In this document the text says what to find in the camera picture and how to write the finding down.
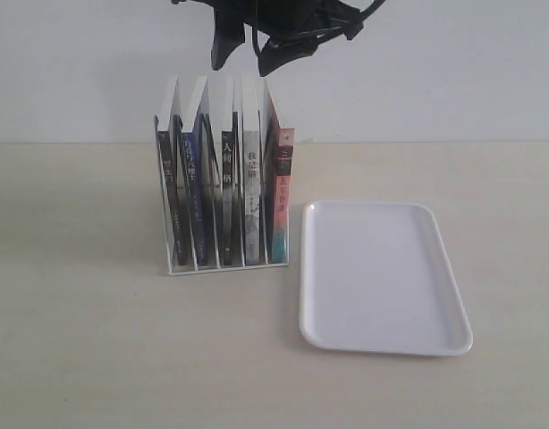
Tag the clear acrylic book rack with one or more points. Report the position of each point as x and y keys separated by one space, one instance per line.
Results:
x=212 y=186

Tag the dark brown spine book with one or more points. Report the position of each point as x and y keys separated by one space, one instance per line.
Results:
x=166 y=135

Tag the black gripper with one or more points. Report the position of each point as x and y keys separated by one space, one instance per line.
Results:
x=287 y=20

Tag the pink teal spine book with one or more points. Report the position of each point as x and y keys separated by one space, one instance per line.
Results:
x=280 y=139

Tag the grey white spine book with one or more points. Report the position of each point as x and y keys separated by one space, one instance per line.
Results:
x=251 y=142

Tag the white plastic tray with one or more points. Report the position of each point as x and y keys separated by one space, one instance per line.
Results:
x=375 y=277

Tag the black spine book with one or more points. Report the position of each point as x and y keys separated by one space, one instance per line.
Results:
x=227 y=147

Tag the blue moon cover book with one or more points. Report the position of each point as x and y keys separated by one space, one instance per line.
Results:
x=193 y=170

